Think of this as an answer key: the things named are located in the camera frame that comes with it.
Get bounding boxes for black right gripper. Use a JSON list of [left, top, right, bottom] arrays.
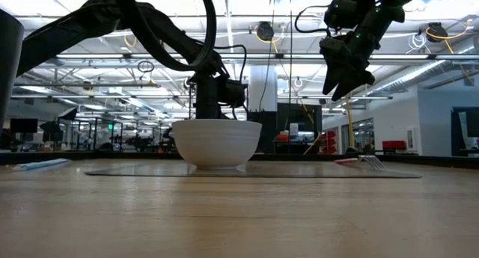
[[319, 30, 376, 102]]

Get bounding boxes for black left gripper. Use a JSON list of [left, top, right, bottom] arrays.
[[188, 70, 222, 120]]

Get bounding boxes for white ribbed bowl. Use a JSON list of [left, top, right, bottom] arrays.
[[171, 118, 263, 171]]

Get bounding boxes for red-handled metal fork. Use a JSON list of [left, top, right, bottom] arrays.
[[333, 155, 386, 172]]

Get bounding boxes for blue-handled utensil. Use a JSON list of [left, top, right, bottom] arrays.
[[10, 158, 72, 172]]

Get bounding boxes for tall black cup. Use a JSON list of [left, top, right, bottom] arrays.
[[0, 9, 25, 134]]

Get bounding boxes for black upright panel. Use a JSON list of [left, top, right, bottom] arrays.
[[276, 102, 323, 144]]

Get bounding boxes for white building column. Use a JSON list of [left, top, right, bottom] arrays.
[[248, 66, 278, 113]]

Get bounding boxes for red drawer stack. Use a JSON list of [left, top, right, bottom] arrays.
[[317, 130, 338, 156]]

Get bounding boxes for black cabinet below column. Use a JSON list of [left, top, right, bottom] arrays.
[[247, 110, 278, 155]]

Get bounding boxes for red bin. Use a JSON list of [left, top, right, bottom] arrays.
[[381, 140, 408, 152]]

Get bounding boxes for grey table mat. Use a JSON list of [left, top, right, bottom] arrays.
[[84, 162, 424, 179]]

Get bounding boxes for black softbox lamp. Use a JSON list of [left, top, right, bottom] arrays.
[[39, 121, 65, 144]]

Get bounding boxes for black monitor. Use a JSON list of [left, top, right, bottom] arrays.
[[9, 118, 39, 135]]

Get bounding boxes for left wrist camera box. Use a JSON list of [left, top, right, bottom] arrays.
[[216, 78, 248, 110]]

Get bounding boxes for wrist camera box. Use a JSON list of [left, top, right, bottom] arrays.
[[323, 0, 361, 30], [216, 78, 248, 110]]

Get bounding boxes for yellow hanging cable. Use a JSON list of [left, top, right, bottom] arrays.
[[345, 94, 357, 151]]

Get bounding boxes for thin black hanging cable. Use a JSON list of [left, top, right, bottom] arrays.
[[287, 0, 294, 154]]

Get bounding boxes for coiled black cable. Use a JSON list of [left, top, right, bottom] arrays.
[[136, 60, 156, 74]]

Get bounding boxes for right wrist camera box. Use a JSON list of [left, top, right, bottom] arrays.
[[323, 0, 361, 30]]

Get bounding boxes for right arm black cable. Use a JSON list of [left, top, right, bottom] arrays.
[[294, 4, 332, 35]]

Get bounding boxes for ceiling cord reel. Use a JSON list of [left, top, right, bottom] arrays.
[[425, 22, 449, 44], [255, 21, 275, 43]]

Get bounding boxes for black table edge rail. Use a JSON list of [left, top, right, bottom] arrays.
[[0, 150, 479, 169]]

